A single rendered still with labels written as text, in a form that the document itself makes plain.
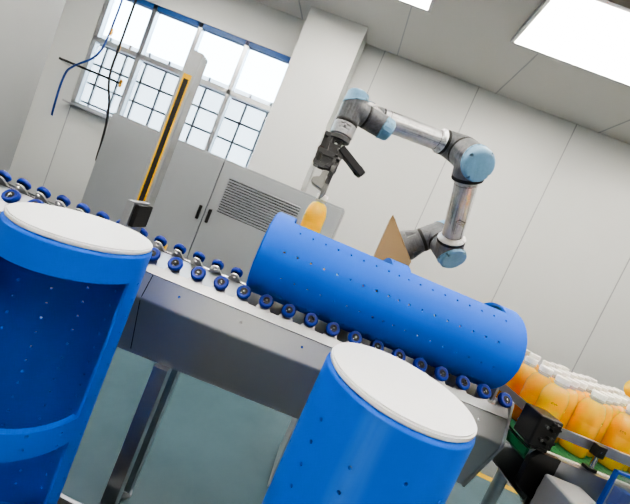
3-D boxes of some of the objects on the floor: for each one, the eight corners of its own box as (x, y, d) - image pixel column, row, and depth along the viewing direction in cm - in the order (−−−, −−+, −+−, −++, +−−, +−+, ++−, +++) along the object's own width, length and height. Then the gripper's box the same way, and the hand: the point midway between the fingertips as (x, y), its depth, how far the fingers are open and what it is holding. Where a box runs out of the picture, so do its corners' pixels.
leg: (96, 517, 113) (159, 358, 107) (112, 523, 113) (176, 364, 108) (85, 533, 107) (151, 366, 102) (101, 540, 107) (168, 372, 102)
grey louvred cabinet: (101, 261, 338) (149, 130, 326) (287, 346, 324) (344, 213, 313) (55, 266, 284) (110, 110, 272) (276, 368, 271) (344, 208, 259)
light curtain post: (64, 406, 151) (195, 55, 137) (76, 410, 151) (208, 61, 137) (54, 413, 145) (189, 47, 131) (66, 418, 145) (203, 53, 131)
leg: (120, 485, 126) (177, 342, 121) (134, 490, 127) (191, 348, 122) (111, 498, 121) (170, 348, 116) (126, 503, 121) (185, 354, 116)
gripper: (325, 135, 111) (301, 193, 112) (327, 125, 99) (300, 190, 101) (348, 145, 111) (324, 203, 113) (352, 137, 100) (325, 201, 101)
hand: (322, 196), depth 107 cm, fingers closed on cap, 4 cm apart
